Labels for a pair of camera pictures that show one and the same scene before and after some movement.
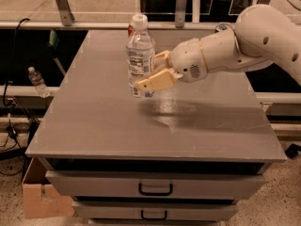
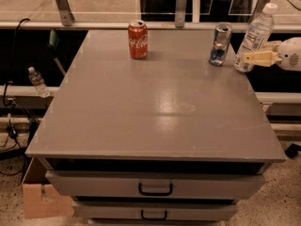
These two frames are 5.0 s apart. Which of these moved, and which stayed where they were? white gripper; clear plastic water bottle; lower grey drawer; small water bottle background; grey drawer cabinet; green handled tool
Moved: white gripper; clear plastic water bottle
Stayed: small water bottle background; grey drawer cabinet; green handled tool; lower grey drawer
